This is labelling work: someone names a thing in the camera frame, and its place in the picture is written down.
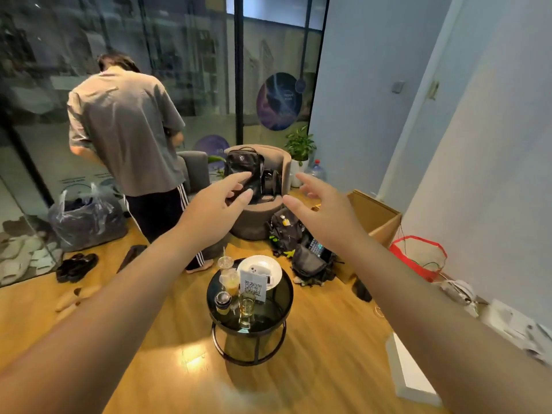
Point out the person's right hand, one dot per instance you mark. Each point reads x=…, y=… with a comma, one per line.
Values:
x=334, y=219

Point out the person's left hand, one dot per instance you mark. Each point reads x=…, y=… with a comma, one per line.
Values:
x=207, y=219

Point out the person's right thumb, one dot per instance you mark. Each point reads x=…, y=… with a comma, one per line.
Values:
x=299, y=206

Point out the person's left thumb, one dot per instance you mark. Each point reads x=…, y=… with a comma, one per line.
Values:
x=241, y=199

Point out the person's right forearm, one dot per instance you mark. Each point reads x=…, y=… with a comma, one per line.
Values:
x=431, y=323

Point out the person's left forearm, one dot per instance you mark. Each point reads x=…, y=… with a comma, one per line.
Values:
x=99, y=323

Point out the beige round armchair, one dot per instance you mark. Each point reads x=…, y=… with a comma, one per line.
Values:
x=258, y=219

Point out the black backpack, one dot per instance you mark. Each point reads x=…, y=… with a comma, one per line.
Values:
x=284, y=232

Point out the large black bag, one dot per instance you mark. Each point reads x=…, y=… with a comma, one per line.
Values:
x=243, y=161

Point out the clear water bottle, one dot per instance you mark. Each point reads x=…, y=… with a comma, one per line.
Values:
x=317, y=171

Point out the grey chair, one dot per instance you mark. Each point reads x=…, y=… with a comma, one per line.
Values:
x=196, y=170

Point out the black pouch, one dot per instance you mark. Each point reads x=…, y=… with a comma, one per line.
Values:
x=308, y=265

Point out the green potted plant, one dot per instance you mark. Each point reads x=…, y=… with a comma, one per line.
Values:
x=299, y=146

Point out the round violet sticker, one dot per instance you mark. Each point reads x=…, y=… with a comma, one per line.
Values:
x=211, y=146

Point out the white plate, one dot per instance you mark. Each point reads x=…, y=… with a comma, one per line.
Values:
x=274, y=269

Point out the clear lidded plastic cup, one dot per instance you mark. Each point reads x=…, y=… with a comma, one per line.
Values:
x=224, y=265

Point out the white earbuds case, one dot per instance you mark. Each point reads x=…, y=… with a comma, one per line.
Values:
x=258, y=269

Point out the cardboard box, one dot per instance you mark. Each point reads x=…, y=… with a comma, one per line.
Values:
x=379, y=215

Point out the plastic cup with yellow drink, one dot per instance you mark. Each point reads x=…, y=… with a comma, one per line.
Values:
x=232, y=283

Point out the white code sign stand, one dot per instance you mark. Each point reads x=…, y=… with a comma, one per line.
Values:
x=252, y=286

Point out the large round purple sticker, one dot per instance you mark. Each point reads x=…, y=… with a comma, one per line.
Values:
x=276, y=103

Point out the small jar with black lid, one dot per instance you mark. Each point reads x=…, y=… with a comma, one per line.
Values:
x=223, y=302

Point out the black round side table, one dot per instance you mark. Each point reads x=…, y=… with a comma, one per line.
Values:
x=267, y=310

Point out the clear drinking glass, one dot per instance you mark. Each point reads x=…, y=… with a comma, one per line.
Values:
x=246, y=310

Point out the small round blue sticker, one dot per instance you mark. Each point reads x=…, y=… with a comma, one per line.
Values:
x=300, y=86

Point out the red bag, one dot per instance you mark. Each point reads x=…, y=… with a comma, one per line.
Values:
x=435, y=271

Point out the clear plastic bag of clothes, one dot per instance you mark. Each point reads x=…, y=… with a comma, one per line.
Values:
x=86, y=219

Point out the black shoe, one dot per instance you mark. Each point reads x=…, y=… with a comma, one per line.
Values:
x=64, y=269
x=86, y=262

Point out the brass door hinge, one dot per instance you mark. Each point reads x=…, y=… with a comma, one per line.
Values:
x=433, y=90

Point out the white board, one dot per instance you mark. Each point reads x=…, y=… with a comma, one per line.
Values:
x=409, y=375

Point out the pile of white slippers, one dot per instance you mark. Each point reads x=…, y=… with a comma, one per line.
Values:
x=21, y=258

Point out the white papers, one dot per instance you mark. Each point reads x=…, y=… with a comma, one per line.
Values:
x=513, y=325

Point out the grey wall switch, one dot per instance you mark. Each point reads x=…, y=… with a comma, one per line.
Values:
x=397, y=87

